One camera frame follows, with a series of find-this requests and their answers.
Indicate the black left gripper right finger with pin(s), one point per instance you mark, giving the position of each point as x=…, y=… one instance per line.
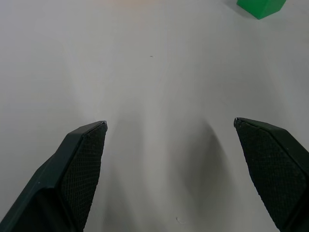
x=277, y=174

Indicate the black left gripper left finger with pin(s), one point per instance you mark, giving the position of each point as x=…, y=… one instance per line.
x=72, y=178

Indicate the green block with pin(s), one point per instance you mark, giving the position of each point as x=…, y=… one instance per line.
x=260, y=6

